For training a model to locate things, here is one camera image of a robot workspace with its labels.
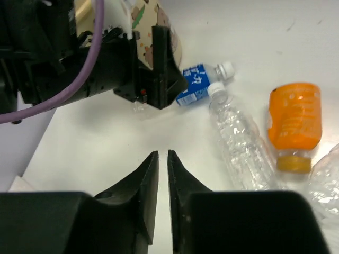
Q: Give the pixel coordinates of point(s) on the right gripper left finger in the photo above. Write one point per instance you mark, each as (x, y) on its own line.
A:
(120, 219)

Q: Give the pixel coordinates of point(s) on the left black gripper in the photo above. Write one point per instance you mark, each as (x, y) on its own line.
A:
(49, 54)

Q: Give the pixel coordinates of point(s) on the blue label bottle near bin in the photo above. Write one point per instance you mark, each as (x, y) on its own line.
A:
(199, 77)

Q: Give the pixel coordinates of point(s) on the teal and cream bin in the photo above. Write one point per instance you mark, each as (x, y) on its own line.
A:
(135, 35)

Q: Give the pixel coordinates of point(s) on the clear crushed bottle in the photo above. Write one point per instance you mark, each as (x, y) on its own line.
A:
(248, 163)

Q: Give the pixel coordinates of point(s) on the small orange bottle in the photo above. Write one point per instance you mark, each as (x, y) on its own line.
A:
(295, 125)

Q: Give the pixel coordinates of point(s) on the clear bottle white cap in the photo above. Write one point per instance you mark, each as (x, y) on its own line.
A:
(323, 188)

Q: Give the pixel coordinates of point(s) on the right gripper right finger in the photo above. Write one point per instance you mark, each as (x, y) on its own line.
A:
(204, 221)

